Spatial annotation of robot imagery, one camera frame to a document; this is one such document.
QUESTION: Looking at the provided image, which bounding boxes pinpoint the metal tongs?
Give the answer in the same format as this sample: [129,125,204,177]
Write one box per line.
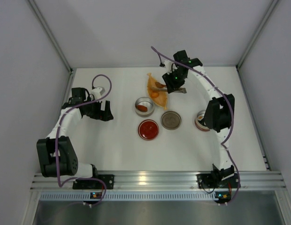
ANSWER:
[150,82,187,94]

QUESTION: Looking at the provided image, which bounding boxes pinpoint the orange fried food piece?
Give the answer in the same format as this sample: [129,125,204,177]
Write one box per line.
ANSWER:
[136,105,148,112]
[151,92,159,98]

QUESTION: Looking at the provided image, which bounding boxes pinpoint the sushi roll black white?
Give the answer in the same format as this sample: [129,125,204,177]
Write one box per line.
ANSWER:
[197,115,204,120]

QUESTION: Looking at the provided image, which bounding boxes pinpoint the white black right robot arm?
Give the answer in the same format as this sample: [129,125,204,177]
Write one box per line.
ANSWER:
[158,50,237,185]

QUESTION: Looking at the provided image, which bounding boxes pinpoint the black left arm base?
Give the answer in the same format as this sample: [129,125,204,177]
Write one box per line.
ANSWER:
[72,174,115,190]

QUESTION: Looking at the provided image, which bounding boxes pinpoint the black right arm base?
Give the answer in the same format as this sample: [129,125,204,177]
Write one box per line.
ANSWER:
[196,173,239,190]

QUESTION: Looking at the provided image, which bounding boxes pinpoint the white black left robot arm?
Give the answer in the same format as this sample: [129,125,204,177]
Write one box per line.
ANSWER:
[37,87,114,178]

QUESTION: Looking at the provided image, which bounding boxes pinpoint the woven bamboo basket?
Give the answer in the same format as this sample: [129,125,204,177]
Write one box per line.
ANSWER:
[147,73,168,110]

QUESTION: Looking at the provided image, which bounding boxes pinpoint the grey round metal container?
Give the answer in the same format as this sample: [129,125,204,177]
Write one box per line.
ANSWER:
[135,97,155,117]

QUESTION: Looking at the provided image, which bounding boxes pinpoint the red round metal container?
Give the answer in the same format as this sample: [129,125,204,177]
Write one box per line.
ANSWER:
[194,110,210,132]

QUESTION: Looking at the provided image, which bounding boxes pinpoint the red round lid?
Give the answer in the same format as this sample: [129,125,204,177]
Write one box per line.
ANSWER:
[137,119,160,141]

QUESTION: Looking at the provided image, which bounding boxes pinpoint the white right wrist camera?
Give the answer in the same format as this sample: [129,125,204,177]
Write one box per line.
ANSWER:
[160,60,177,73]

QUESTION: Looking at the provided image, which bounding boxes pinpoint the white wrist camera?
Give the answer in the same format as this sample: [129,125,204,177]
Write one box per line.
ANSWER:
[160,60,177,73]
[90,87,106,100]

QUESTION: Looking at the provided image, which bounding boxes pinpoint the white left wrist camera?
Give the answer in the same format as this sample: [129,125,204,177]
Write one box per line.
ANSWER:
[90,87,106,100]

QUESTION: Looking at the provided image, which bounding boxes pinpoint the slotted grey cable duct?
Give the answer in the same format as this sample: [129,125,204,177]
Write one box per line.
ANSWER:
[39,191,218,201]

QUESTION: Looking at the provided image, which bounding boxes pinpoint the aluminium mounting rail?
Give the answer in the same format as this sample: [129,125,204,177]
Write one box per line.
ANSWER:
[30,171,286,191]

